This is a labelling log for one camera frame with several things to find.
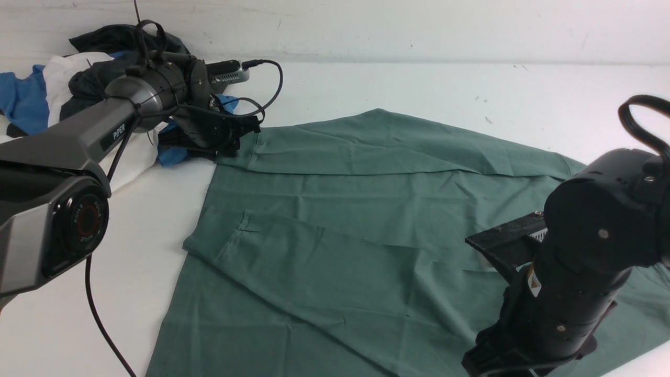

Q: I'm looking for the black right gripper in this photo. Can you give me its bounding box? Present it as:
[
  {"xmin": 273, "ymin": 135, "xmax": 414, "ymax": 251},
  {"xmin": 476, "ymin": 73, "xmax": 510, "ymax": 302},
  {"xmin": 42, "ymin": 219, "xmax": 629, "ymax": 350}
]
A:
[{"xmin": 462, "ymin": 285, "xmax": 617, "ymax": 376}]

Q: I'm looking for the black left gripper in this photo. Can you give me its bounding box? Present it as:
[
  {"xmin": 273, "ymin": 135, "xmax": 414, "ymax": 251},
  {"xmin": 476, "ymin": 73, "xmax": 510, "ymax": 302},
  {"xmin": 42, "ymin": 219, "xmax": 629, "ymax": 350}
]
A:
[{"xmin": 158, "ymin": 89, "xmax": 261, "ymax": 160}]

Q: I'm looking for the green long sleeve shirt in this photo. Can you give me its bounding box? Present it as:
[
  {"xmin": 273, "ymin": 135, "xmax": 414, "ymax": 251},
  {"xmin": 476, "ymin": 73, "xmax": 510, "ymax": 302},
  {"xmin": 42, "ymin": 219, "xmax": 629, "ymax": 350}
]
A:
[{"xmin": 146, "ymin": 108, "xmax": 670, "ymax": 377}]

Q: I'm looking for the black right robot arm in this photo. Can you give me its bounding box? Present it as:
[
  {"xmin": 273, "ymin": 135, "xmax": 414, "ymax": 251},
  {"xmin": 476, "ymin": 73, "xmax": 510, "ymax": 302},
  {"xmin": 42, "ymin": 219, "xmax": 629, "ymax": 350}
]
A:
[{"xmin": 462, "ymin": 149, "xmax": 668, "ymax": 376}]

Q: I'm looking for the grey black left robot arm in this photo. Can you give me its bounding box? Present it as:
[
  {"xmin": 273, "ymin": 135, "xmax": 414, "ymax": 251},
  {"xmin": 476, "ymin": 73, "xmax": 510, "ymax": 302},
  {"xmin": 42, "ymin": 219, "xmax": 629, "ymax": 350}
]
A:
[{"xmin": 1, "ymin": 50, "xmax": 261, "ymax": 306}]

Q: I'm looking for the white shirt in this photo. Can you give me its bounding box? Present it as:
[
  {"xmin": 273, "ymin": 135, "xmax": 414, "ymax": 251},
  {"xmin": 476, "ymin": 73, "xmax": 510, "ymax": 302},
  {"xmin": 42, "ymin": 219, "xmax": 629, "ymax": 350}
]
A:
[{"xmin": 2, "ymin": 57, "xmax": 184, "ymax": 207}]

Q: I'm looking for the dark grey shirt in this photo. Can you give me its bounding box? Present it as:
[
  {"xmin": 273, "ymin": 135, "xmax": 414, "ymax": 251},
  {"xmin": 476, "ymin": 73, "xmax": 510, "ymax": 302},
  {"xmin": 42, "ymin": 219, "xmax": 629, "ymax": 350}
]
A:
[{"xmin": 6, "ymin": 24, "xmax": 192, "ymax": 139}]

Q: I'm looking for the blue shirt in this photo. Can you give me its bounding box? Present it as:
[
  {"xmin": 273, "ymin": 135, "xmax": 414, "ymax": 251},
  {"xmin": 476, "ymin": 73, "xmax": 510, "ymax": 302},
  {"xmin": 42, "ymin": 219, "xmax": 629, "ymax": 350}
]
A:
[{"xmin": 0, "ymin": 65, "xmax": 240, "ymax": 168}]

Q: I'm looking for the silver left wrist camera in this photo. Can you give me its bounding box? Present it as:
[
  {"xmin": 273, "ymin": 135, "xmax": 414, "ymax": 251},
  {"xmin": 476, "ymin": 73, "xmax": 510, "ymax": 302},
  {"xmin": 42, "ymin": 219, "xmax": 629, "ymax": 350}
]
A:
[{"xmin": 206, "ymin": 60, "xmax": 250, "ymax": 86}]

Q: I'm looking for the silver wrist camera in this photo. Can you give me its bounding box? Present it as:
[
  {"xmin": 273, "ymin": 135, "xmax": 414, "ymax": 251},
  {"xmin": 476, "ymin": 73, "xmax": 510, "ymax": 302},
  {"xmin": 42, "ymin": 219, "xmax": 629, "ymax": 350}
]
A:
[
  {"xmin": 206, "ymin": 60, "xmax": 250, "ymax": 86},
  {"xmin": 465, "ymin": 212, "xmax": 546, "ymax": 282}
]

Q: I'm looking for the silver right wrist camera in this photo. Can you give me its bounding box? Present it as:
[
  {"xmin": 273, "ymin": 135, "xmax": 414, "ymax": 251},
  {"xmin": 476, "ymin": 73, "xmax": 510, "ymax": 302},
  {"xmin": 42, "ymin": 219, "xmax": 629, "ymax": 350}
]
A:
[{"xmin": 465, "ymin": 212, "xmax": 546, "ymax": 282}]

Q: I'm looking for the black left camera cable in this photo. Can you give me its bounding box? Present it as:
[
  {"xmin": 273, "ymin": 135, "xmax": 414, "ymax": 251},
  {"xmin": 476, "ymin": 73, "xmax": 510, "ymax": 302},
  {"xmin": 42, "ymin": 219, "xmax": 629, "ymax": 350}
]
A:
[{"xmin": 84, "ymin": 0, "xmax": 284, "ymax": 377}]

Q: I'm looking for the black camera cable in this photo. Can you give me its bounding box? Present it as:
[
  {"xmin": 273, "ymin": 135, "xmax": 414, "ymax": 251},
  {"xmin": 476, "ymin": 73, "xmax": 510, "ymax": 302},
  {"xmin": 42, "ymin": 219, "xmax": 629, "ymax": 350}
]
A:
[
  {"xmin": 618, "ymin": 95, "xmax": 670, "ymax": 158},
  {"xmin": 84, "ymin": 0, "xmax": 284, "ymax": 377}
]

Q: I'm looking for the black right camera cable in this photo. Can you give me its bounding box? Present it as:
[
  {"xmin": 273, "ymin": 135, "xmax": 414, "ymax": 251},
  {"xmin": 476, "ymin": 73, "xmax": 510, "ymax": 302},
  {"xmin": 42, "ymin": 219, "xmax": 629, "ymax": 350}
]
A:
[{"xmin": 618, "ymin": 95, "xmax": 670, "ymax": 158}]

